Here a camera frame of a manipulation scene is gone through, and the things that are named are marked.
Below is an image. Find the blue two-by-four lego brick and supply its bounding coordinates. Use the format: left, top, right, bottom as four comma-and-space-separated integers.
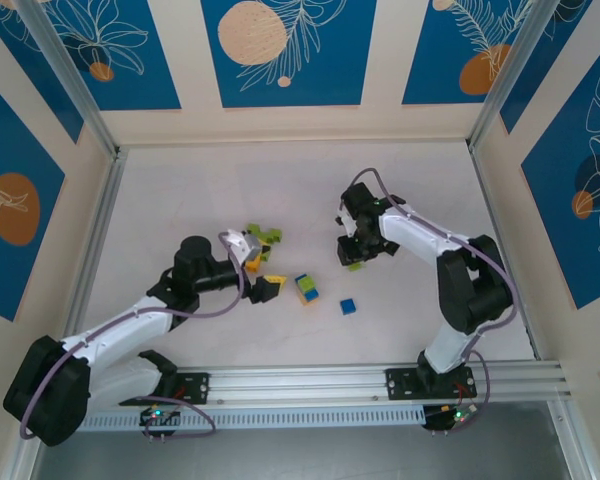
293, 272, 321, 300

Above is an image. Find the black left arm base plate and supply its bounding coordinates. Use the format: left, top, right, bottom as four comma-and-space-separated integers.
118, 372, 212, 407

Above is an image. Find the grey metal panel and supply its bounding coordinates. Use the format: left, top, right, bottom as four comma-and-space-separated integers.
29, 399, 574, 480

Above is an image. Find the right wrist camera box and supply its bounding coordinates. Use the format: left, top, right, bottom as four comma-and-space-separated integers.
336, 234, 363, 267

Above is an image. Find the aluminium side rail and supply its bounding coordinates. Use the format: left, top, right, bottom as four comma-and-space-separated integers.
0, 147, 127, 480
467, 139, 600, 480

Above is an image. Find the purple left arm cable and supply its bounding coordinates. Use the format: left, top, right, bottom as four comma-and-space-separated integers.
18, 230, 246, 442

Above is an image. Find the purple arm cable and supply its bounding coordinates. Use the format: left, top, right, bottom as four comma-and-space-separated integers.
18, 230, 246, 442
338, 168, 519, 407

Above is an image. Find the white slotted cable duct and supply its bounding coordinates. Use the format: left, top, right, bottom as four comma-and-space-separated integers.
43, 404, 427, 432

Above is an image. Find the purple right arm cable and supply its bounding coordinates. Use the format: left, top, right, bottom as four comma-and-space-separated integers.
338, 168, 519, 407

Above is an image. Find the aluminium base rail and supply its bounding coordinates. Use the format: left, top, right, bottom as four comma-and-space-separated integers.
22, 358, 566, 412

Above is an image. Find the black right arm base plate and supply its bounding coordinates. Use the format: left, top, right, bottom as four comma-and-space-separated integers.
385, 366, 480, 401

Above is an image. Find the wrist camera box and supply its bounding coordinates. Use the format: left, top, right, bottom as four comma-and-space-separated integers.
219, 228, 262, 264
336, 234, 363, 267

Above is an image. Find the aluminium frame post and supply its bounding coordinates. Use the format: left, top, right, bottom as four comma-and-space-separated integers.
14, 0, 121, 160
467, 0, 556, 151

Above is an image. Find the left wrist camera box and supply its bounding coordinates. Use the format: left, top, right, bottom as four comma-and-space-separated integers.
219, 228, 262, 264

